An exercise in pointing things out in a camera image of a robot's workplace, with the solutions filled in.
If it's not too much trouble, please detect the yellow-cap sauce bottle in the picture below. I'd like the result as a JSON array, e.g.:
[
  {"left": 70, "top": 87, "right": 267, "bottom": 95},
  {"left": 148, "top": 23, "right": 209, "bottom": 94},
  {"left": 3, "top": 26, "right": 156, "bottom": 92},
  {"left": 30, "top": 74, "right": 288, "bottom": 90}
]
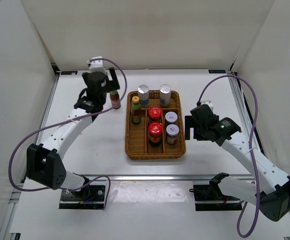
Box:
[
  {"left": 109, "top": 90, "right": 121, "bottom": 110},
  {"left": 131, "top": 96, "right": 141, "bottom": 125}
]

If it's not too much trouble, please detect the white-lid spice jar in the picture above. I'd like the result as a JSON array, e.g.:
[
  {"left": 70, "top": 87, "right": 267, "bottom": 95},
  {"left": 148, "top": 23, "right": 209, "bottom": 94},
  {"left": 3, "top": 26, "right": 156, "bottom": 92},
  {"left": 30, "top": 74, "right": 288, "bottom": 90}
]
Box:
[
  {"left": 166, "top": 124, "right": 180, "bottom": 145},
  {"left": 165, "top": 111, "right": 178, "bottom": 125}
]

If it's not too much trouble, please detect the blue-label pellet jar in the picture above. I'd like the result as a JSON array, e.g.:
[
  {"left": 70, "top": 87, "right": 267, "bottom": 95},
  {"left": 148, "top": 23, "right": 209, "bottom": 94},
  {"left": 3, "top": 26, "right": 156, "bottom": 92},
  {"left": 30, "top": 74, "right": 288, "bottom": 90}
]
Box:
[
  {"left": 138, "top": 84, "right": 150, "bottom": 109},
  {"left": 159, "top": 84, "right": 171, "bottom": 108}
]

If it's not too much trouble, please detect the red-lid chili jar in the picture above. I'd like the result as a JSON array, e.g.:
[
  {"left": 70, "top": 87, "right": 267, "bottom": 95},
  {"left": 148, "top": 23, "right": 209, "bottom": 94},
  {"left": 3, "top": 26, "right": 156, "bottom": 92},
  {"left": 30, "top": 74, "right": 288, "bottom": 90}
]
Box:
[
  {"left": 148, "top": 106, "right": 162, "bottom": 124},
  {"left": 148, "top": 122, "right": 163, "bottom": 147}
]

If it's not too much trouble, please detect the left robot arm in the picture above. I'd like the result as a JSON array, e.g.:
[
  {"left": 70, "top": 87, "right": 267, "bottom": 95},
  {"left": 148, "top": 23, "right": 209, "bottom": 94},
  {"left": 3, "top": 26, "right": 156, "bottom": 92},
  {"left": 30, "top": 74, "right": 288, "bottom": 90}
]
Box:
[{"left": 26, "top": 67, "right": 120, "bottom": 200}]

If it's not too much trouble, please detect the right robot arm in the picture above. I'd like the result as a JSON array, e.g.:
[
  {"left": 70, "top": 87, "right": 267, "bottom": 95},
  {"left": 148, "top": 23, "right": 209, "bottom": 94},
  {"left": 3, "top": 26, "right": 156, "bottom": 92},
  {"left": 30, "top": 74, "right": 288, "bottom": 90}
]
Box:
[{"left": 185, "top": 104, "right": 290, "bottom": 222}]

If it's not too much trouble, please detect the wicker basket tray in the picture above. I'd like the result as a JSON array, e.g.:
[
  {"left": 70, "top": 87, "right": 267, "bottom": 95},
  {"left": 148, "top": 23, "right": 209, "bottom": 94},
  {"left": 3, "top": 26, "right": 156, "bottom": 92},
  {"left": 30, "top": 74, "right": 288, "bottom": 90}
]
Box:
[{"left": 125, "top": 90, "right": 186, "bottom": 160}]

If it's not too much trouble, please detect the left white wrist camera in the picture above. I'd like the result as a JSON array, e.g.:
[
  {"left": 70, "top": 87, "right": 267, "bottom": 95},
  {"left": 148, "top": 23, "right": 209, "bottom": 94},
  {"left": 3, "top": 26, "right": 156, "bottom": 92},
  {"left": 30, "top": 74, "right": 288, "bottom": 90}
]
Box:
[{"left": 87, "top": 56, "right": 107, "bottom": 74}]

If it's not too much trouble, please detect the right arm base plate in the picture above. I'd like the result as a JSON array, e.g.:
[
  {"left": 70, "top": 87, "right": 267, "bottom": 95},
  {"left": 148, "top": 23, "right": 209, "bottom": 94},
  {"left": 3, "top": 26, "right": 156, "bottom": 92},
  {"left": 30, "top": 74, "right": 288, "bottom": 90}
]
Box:
[{"left": 189, "top": 184, "right": 243, "bottom": 212}]

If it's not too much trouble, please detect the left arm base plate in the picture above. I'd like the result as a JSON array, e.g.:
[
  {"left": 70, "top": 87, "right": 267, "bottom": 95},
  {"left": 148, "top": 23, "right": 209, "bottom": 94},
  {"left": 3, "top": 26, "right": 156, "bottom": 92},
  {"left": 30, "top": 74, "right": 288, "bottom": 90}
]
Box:
[{"left": 58, "top": 177, "right": 111, "bottom": 210}]

